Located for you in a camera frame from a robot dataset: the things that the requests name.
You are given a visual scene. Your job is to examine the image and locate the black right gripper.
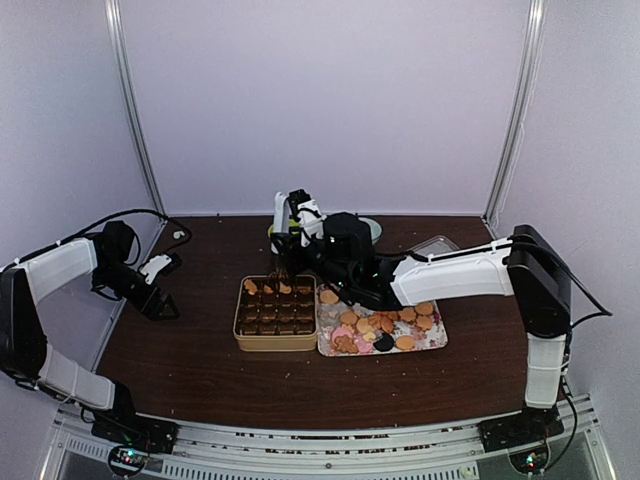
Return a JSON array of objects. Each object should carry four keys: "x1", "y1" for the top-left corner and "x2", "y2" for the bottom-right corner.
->
[{"x1": 272, "y1": 225, "x2": 355, "y2": 292}]

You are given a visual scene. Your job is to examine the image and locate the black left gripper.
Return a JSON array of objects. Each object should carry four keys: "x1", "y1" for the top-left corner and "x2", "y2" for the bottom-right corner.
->
[{"x1": 92, "y1": 261, "x2": 179, "y2": 321}]

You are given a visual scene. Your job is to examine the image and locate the metal serving tongs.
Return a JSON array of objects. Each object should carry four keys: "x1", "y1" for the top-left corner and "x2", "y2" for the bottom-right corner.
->
[{"x1": 267, "y1": 253, "x2": 291, "y2": 290}]

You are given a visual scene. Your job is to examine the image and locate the gold cookie tin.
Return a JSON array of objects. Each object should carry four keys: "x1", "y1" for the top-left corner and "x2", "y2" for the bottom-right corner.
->
[{"x1": 233, "y1": 275, "x2": 318, "y2": 352}]

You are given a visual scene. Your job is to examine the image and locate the brown flower cookie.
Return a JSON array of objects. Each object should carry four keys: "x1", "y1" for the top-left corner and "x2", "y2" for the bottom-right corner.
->
[{"x1": 243, "y1": 279, "x2": 259, "y2": 295}]

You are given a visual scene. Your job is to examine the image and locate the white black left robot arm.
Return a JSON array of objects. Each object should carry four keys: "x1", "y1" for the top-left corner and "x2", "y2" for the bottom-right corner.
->
[{"x1": 1, "y1": 208, "x2": 192, "y2": 444}]

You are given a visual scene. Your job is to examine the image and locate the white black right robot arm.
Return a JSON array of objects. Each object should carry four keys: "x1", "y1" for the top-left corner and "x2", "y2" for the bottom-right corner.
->
[{"x1": 270, "y1": 208, "x2": 584, "y2": 451}]

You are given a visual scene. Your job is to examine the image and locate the round patterned biscuit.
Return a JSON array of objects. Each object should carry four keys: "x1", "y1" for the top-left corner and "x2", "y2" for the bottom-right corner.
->
[{"x1": 319, "y1": 290, "x2": 340, "y2": 305}]

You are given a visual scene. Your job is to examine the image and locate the light blue striped bowl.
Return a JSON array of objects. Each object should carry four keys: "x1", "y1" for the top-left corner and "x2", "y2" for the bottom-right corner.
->
[{"x1": 360, "y1": 217, "x2": 383, "y2": 245}]

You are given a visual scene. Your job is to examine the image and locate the floral cookie tray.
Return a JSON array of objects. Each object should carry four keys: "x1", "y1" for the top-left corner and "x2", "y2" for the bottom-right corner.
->
[{"x1": 316, "y1": 285, "x2": 448, "y2": 357}]

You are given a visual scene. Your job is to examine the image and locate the pink round cookie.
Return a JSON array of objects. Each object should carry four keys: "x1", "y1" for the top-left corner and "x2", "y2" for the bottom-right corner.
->
[{"x1": 331, "y1": 326, "x2": 353, "y2": 345}]

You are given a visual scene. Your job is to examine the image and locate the black sandwich cookie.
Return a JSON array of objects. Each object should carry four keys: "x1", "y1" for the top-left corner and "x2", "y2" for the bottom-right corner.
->
[{"x1": 373, "y1": 333, "x2": 395, "y2": 352}]

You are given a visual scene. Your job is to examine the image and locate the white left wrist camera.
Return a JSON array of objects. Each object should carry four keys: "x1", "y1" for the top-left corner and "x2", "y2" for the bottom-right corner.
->
[{"x1": 138, "y1": 253, "x2": 182, "y2": 284}]

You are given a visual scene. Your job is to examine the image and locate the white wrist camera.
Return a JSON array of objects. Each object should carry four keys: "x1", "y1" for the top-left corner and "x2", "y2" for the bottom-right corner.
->
[
  {"x1": 138, "y1": 253, "x2": 182, "y2": 284},
  {"x1": 273, "y1": 189, "x2": 326, "y2": 247}
]

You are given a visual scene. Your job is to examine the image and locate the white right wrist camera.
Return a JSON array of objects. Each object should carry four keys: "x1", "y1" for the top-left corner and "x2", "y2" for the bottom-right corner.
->
[{"x1": 273, "y1": 189, "x2": 326, "y2": 247}]

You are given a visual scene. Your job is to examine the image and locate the aluminium corner post right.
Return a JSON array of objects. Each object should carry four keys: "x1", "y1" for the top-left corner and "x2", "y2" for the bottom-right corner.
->
[{"x1": 483, "y1": 0, "x2": 547, "y2": 237}]

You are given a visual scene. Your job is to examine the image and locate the aluminium corner post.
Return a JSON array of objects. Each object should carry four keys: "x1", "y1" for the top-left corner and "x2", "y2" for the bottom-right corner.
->
[
  {"x1": 483, "y1": 0, "x2": 547, "y2": 237},
  {"x1": 104, "y1": 0, "x2": 165, "y2": 213}
]

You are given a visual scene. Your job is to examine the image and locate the aluminium corner post left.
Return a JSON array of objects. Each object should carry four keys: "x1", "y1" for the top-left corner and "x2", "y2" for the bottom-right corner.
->
[{"x1": 104, "y1": 0, "x2": 165, "y2": 213}]

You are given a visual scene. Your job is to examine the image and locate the aluminium front rail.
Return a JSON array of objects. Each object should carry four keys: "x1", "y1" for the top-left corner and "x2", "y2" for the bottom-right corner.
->
[{"x1": 39, "y1": 392, "x2": 619, "y2": 480}]

